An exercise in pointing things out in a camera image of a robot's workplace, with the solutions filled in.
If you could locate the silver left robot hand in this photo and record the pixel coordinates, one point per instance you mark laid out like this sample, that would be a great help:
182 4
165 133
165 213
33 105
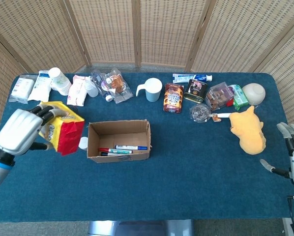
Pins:
19 132

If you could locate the yellow and red snack bag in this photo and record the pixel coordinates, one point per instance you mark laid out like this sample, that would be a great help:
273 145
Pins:
68 135

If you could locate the white jar with red label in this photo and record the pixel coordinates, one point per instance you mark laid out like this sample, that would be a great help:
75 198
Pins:
83 143

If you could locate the brown cardboard box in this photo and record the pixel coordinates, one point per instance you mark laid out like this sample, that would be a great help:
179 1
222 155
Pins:
117 134

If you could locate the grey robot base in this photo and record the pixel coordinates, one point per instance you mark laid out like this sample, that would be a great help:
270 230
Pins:
137 228

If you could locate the clear box of brown rolls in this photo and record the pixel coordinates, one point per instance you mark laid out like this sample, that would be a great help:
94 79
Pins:
218 97

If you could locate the clear packet of white pads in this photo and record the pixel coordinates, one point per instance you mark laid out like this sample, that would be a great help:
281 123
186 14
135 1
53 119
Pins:
21 88

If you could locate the white bag with blue print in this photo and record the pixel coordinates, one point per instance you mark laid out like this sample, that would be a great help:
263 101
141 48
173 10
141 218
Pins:
41 86

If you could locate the yellow plush toy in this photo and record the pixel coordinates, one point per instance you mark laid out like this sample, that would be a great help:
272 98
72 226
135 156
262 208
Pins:
250 132

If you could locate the stack of paper cups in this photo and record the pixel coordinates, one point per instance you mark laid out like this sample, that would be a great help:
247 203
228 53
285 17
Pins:
61 82

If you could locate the white and pink tissue pack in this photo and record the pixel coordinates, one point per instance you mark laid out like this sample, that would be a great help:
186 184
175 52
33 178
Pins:
77 92

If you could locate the beige bowl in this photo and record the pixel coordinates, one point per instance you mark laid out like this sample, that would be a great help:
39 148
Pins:
255 93

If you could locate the white plastic wash bottle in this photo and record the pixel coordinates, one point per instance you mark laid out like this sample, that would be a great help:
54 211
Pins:
91 88

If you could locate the green tissue pack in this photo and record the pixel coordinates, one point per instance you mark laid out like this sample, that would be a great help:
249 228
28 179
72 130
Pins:
240 97

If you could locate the black capped marker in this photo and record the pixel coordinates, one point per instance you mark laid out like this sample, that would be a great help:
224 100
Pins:
107 154

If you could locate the red capped marker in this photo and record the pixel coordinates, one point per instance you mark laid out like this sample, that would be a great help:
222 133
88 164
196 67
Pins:
112 150

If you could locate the small water bottle purple label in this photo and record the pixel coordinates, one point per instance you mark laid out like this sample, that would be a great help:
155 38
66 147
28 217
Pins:
102 84

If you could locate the bread in clear bag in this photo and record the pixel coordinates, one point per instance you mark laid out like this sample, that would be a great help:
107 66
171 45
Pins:
117 83

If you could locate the steel wool scrubber in wrapper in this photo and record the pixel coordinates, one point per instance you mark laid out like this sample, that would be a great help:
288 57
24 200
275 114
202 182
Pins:
199 113

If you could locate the blue capped marker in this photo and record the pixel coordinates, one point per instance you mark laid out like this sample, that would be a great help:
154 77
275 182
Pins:
131 147

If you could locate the dark luncheon meat can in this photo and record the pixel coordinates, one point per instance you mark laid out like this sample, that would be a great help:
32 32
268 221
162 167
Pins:
195 91

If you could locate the woven folding screen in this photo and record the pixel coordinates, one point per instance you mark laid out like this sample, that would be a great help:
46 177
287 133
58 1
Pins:
112 32

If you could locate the white and blue toothpaste tube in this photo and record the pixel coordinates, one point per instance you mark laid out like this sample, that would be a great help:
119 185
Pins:
188 78

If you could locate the brown cookie package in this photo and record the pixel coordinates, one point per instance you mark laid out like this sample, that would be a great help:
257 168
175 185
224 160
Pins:
173 98

